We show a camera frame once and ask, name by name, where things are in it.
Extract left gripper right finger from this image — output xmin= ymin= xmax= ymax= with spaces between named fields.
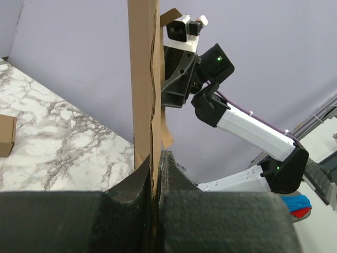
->
xmin=158 ymin=150 xmax=302 ymax=252

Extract folded brown cardboard box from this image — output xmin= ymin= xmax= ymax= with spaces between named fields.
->
xmin=0 ymin=114 xmax=17 ymax=158

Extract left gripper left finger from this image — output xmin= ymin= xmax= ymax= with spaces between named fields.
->
xmin=1 ymin=160 xmax=150 ymax=252

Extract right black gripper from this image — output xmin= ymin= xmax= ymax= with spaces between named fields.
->
xmin=161 ymin=46 xmax=197 ymax=108

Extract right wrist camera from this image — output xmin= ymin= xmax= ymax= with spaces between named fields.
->
xmin=165 ymin=15 xmax=209 ymax=53

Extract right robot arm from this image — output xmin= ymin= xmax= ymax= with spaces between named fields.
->
xmin=161 ymin=44 xmax=309 ymax=194

